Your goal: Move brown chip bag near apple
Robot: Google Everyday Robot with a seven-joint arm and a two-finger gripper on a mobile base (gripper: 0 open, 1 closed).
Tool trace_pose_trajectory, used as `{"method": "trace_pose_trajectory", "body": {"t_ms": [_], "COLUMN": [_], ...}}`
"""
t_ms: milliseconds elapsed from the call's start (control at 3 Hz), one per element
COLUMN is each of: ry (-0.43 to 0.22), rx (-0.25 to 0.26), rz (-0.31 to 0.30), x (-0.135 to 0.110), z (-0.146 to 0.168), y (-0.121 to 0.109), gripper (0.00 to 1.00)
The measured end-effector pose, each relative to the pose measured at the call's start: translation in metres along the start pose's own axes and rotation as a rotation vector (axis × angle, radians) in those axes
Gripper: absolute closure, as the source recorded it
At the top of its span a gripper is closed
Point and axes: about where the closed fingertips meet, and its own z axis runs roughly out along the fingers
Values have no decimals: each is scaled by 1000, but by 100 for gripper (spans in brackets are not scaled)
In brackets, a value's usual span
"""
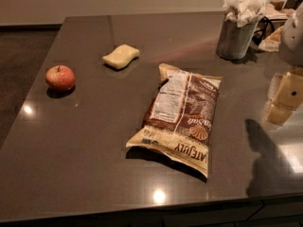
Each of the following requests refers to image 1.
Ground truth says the yellow sponge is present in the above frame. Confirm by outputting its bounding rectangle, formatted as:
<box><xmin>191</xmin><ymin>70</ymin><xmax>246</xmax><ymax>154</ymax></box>
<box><xmin>102</xmin><ymin>44</ymin><xmax>140</xmax><ymax>70</ymax></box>

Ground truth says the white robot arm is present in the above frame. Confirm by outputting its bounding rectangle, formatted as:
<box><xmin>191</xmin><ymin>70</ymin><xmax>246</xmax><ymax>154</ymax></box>
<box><xmin>264</xmin><ymin>5</ymin><xmax>303</xmax><ymax>125</ymax></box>

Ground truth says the brown chip bag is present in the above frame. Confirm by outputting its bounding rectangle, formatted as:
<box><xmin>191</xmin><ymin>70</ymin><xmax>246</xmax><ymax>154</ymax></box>
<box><xmin>126</xmin><ymin>63</ymin><xmax>222</xmax><ymax>176</ymax></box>

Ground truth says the red apple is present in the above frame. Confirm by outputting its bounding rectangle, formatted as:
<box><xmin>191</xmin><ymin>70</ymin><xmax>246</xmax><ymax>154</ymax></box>
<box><xmin>45</xmin><ymin>65</ymin><xmax>76</xmax><ymax>92</ymax></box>

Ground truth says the clutter behind table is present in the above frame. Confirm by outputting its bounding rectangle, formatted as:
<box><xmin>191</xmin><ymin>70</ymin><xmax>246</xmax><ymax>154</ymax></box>
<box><xmin>253</xmin><ymin>0</ymin><xmax>303</xmax><ymax>52</ymax></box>

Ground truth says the metal bucket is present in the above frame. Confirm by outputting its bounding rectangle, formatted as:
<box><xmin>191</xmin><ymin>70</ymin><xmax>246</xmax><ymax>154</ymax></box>
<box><xmin>216</xmin><ymin>20</ymin><xmax>258</xmax><ymax>61</ymax></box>

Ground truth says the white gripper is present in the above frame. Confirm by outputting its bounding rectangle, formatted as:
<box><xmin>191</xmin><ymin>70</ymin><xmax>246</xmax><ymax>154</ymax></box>
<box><xmin>265</xmin><ymin>67</ymin><xmax>303</xmax><ymax>125</ymax></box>

